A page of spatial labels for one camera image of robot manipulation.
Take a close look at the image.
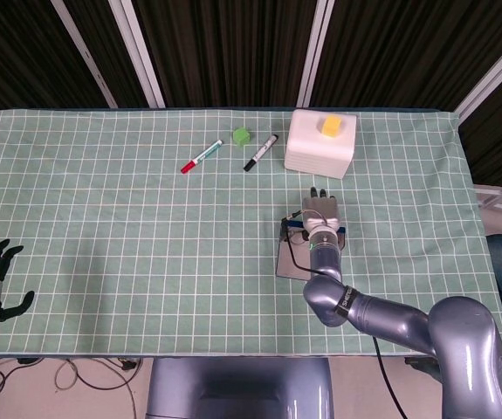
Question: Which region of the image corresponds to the black pleated curtain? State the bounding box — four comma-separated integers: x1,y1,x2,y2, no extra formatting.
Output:
0,0,502,187

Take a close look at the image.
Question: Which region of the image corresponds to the white ribbed plastic box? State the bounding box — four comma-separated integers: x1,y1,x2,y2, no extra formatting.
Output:
284,108,359,180

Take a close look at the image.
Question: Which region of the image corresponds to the aluminium frame rail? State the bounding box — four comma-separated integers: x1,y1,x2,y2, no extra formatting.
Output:
472,181,502,216

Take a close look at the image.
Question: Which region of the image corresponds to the yellow block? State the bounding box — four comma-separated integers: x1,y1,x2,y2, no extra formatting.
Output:
320,114,343,139

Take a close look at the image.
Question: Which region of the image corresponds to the blue-grey robot torso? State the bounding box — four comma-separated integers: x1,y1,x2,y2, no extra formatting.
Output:
145,356,334,419

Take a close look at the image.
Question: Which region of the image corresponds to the blue whiteboard eraser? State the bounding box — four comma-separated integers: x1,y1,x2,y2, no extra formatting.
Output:
275,217,347,281

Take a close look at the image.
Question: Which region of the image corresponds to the white frame post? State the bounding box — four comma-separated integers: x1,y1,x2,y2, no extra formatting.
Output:
296,0,335,109
107,0,167,109
51,0,119,109
453,30,502,127

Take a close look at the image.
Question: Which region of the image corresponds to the black cap whiteboard marker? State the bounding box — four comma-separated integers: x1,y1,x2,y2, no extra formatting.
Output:
243,133,279,172

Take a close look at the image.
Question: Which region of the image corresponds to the green checked tablecloth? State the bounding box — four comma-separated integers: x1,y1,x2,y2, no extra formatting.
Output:
0,107,502,357

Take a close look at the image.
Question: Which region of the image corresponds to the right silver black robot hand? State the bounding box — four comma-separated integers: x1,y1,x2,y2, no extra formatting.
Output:
301,186,342,237

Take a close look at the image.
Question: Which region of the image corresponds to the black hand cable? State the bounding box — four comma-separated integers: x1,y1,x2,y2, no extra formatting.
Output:
279,209,409,419

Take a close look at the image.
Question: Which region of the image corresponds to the red cap whiteboard marker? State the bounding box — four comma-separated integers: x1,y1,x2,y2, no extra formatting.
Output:
180,139,224,175

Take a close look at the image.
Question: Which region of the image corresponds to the black floor cable bundle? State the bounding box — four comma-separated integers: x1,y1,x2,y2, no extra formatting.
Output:
0,356,147,419

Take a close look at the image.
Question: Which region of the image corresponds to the grey floor cable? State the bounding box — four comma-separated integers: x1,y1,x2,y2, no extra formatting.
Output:
52,357,86,390

